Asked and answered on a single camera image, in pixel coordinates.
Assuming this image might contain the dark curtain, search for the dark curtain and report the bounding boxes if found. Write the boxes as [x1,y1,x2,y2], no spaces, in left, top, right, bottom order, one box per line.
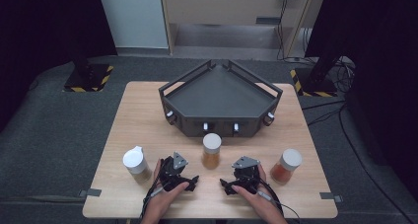
[305,0,418,193]
[0,0,118,133]

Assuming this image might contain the right hand-held gripper cable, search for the right hand-held gripper cable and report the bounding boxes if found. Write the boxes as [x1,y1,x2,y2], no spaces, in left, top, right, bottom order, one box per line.
[256,180,302,224]

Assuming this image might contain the black socket cables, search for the black socket cables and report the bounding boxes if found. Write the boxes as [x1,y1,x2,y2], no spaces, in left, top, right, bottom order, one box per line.
[275,0,305,63]

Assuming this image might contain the brown spice jar flip lid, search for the brown spice jar flip lid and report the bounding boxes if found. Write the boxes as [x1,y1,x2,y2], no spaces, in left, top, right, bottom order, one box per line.
[122,145,154,186]

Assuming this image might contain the person's right hand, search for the person's right hand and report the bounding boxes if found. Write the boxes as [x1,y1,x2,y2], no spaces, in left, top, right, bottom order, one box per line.
[231,163,282,219]

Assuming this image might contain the black corner storage rack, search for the black corner storage rack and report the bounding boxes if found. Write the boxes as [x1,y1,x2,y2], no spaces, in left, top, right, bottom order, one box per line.
[158,59,284,139]

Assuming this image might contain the person's left hand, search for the person's left hand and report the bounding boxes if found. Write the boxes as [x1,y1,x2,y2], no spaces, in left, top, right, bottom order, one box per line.
[145,158,191,216]

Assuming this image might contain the grey table edge bracket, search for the grey table edge bracket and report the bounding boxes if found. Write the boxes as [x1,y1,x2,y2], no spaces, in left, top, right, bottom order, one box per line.
[318,191,344,204]
[78,187,103,199]

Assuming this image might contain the left hand-held gripper cable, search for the left hand-held gripper cable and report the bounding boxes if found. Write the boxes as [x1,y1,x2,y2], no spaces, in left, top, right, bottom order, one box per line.
[139,164,166,222]

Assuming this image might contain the black stand post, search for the black stand post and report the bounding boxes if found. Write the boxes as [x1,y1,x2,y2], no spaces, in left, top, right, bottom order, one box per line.
[67,36,94,84]
[307,49,346,92]

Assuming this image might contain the hand-held gripper cable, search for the hand-held gripper cable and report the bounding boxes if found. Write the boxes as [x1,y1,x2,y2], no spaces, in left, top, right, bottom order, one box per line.
[139,164,166,222]
[256,180,302,224]

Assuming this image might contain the white panel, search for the white panel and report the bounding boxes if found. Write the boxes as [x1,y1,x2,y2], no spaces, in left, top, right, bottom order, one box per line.
[97,0,170,50]

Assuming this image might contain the tangled black cable bundle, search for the tangled black cable bundle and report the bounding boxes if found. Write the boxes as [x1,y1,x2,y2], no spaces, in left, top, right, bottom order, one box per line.
[328,55,357,94]

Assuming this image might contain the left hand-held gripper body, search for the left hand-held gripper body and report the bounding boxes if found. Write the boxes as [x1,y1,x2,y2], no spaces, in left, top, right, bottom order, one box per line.
[158,151,193,192]

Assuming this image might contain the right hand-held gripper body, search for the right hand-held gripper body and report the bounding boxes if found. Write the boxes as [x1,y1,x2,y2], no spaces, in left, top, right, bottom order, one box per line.
[230,155,261,194]

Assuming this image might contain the grey cabinet label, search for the grey cabinet label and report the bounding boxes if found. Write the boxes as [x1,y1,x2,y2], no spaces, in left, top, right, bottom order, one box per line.
[254,16,282,26]

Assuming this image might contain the long black floor cable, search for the long black floor cable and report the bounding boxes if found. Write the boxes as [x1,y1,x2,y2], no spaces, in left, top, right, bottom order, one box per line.
[301,100,418,224]

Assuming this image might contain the orange spice jar white lid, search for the orange spice jar white lid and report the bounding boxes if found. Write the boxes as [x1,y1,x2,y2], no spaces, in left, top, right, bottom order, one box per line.
[201,132,223,171]

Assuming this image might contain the white-lidded jar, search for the white-lidded jar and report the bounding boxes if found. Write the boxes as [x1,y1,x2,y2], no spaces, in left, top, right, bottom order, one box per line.
[269,148,304,186]

